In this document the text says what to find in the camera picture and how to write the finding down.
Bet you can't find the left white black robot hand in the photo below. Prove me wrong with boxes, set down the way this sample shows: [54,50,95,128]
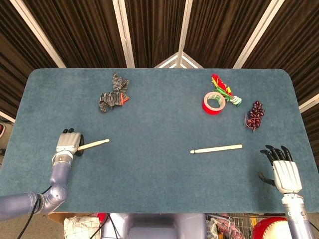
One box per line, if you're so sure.
[56,127,85,157]

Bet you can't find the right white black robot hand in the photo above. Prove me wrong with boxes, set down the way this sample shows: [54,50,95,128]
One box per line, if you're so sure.
[258,145,304,194]

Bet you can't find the pale wooden drumstick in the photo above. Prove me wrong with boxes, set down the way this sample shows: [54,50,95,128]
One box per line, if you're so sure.
[189,144,243,154]
[77,138,110,151]

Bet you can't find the red and white ball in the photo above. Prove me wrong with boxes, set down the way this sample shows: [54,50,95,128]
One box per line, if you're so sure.
[251,216,295,239]

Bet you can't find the grey striped knit glove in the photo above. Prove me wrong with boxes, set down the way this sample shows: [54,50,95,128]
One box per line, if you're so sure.
[98,72,130,114]

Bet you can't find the purple plastic grape bunch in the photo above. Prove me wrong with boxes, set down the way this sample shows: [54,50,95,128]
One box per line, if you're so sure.
[244,100,266,132]

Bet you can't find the brown cardboard box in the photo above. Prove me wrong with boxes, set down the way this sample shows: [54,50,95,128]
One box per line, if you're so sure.
[48,213,69,226]

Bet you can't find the white grid pattern bag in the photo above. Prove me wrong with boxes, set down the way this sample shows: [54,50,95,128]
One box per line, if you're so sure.
[63,216,102,239]

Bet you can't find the brown curtain screen panel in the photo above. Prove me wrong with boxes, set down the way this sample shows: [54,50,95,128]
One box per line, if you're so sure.
[185,0,272,69]
[244,0,319,108]
[23,0,128,68]
[126,0,186,68]
[0,0,63,120]

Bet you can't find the blue felt table cover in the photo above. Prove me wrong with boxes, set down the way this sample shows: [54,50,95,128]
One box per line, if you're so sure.
[0,68,319,214]

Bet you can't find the red tape roll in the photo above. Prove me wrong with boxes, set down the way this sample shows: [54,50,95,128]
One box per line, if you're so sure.
[201,91,227,116]

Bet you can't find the red feather shuttlecock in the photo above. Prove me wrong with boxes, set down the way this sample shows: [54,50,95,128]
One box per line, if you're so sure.
[211,73,243,107]

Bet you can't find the lavender robot torso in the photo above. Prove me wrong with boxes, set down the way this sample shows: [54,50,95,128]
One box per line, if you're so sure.
[101,213,208,239]

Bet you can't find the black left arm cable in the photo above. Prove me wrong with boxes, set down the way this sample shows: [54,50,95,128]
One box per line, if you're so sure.
[29,185,53,215]

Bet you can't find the metal wire basket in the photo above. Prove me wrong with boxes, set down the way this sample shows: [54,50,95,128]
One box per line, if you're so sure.
[205,213,287,239]

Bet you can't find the black torso cable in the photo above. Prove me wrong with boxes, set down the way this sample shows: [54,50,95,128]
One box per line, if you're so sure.
[107,213,120,239]

